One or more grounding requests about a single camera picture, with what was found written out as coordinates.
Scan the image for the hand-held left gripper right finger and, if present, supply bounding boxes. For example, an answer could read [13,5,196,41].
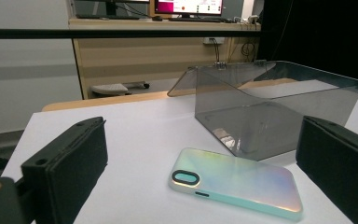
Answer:
[296,115,358,224]

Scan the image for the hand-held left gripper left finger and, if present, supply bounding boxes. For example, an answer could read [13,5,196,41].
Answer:
[21,116,109,224]

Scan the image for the transparent grey box with lid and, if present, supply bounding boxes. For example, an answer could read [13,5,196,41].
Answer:
[167,60,358,161]

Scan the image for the iridescent phone case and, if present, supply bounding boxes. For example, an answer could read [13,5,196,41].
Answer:
[167,147,304,222]

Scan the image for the grey chair base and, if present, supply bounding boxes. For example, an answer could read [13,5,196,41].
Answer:
[89,81,151,97]

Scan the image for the wooden desk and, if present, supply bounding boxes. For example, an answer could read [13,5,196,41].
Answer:
[68,17,262,101]

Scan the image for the black curtain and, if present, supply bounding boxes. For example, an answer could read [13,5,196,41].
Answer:
[256,0,358,99]

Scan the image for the black keyboard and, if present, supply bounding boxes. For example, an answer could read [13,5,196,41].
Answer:
[167,17,227,23]
[76,13,142,21]

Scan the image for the dark monitor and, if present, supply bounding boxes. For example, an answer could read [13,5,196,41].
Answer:
[73,0,152,17]

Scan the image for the white power strip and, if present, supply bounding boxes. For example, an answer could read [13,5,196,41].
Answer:
[202,36,226,46]

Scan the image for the monitor with pink screen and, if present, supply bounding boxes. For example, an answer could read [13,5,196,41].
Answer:
[153,0,225,17]

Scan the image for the black horizontal frame bar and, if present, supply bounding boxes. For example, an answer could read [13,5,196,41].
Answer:
[0,28,262,40]

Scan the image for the black desk cables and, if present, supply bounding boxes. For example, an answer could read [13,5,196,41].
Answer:
[210,38,258,63]

